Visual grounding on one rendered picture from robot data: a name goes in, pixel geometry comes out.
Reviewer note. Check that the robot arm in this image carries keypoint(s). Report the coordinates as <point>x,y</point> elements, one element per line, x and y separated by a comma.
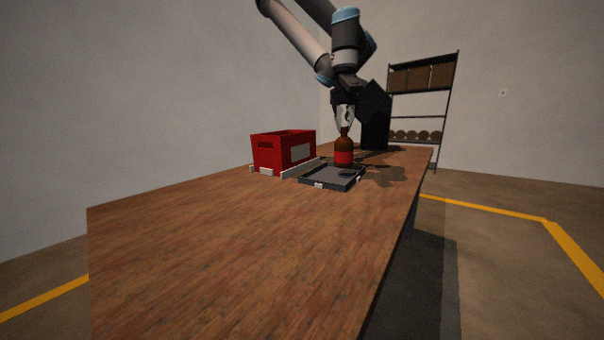
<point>342,26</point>

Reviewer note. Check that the brown bottle with red label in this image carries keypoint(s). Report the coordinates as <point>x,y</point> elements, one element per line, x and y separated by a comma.
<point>343,150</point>

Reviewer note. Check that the dark red open crate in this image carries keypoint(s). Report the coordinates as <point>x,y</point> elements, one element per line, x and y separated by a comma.
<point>282,152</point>

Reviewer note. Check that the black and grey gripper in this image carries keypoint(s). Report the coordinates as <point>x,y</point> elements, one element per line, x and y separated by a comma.
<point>340,96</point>

